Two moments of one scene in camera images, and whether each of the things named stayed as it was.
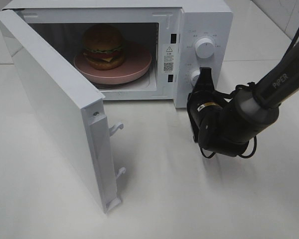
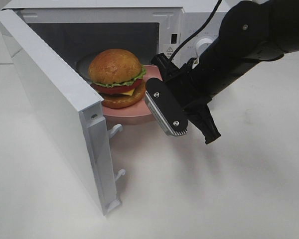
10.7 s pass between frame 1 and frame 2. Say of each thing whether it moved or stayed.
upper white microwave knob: stayed
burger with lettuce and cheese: moved
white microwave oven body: stayed
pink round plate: moved
